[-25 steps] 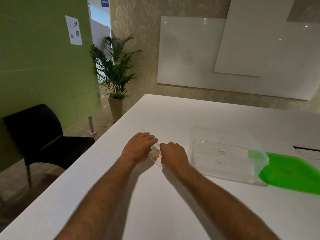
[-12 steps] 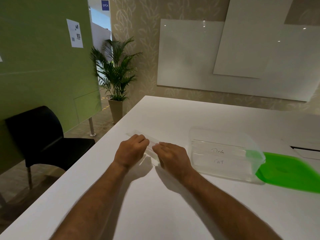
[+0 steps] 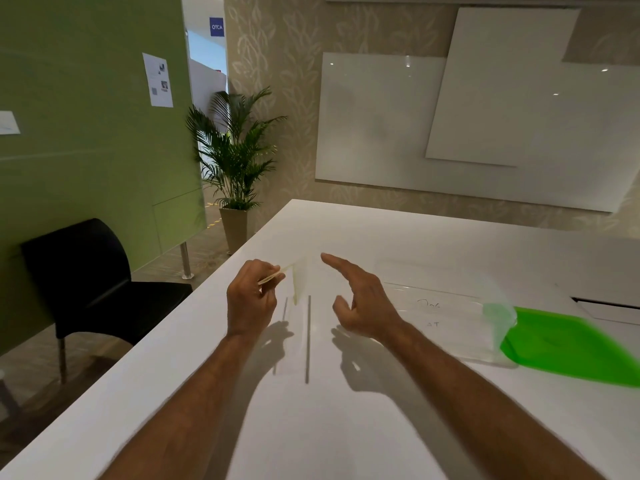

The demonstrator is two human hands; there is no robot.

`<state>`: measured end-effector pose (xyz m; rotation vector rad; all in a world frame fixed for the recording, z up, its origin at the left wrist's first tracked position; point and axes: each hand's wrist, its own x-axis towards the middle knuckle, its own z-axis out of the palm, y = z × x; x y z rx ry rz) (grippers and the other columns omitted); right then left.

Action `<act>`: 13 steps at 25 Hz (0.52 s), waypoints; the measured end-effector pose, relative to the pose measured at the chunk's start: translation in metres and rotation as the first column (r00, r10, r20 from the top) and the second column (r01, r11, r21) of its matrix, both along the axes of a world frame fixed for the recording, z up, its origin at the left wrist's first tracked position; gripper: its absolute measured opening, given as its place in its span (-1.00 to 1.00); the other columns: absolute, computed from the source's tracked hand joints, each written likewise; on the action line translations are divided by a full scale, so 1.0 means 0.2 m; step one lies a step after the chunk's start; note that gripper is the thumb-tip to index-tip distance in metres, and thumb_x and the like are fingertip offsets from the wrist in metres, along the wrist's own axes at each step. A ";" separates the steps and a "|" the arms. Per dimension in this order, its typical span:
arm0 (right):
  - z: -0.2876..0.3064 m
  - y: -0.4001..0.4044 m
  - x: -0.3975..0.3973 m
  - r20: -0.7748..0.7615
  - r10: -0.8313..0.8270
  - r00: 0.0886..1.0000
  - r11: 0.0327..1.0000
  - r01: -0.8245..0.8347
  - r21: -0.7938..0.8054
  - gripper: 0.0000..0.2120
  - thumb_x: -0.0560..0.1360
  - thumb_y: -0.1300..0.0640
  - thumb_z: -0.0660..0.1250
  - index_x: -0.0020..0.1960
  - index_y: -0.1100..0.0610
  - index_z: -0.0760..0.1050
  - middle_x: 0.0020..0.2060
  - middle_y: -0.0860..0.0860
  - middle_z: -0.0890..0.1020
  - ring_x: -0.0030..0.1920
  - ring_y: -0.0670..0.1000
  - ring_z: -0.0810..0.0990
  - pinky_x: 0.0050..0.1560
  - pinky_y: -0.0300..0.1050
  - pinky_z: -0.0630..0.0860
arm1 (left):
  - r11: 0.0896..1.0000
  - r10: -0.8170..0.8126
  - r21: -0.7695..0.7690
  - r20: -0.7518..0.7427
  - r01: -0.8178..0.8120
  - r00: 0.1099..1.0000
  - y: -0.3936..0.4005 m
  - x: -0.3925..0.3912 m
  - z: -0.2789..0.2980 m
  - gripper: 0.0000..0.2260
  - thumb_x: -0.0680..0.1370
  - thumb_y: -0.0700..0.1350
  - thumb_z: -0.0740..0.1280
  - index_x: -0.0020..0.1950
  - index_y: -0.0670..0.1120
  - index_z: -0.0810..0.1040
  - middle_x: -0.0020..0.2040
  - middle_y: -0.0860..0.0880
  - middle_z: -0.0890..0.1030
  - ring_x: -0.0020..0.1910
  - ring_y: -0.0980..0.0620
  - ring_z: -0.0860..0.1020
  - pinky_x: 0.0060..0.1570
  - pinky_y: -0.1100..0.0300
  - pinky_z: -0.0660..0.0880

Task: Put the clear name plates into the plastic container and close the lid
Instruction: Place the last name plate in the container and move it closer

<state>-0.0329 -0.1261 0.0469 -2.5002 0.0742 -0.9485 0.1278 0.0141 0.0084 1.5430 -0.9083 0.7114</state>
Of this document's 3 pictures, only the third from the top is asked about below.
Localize green palm plant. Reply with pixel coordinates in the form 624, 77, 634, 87
186, 86, 288, 212

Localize large glass whiteboard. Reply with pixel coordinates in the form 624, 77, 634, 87
314, 52, 632, 214

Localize person's left hand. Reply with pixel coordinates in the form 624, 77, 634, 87
226, 259, 287, 341

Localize printed paper notice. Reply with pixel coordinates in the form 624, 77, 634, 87
142, 52, 174, 109

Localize clear plastic film piece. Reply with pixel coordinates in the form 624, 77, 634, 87
257, 258, 308, 307

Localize person's right hand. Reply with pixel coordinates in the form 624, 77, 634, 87
320, 252, 406, 341

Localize clear plastic container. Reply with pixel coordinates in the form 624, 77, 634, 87
374, 260, 519, 366

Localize beige plant pot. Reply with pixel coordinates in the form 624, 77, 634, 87
219, 206, 249, 256

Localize white board panel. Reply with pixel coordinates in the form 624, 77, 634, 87
424, 7, 582, 168

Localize black chair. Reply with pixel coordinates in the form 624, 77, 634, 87
20, 218, 194, 385

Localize person's right forearm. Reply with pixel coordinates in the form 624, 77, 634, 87
382, 321, 608, 480

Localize table cable hatch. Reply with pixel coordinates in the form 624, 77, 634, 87
570, 296, 640, 326

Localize green plastic lid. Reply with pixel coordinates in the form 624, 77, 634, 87
499, 306, 640, 389

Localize clear acrylic sheet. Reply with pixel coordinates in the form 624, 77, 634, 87
272, 294, 312, 385

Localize person's left forearm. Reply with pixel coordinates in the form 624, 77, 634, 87
98, 333, 261, 480

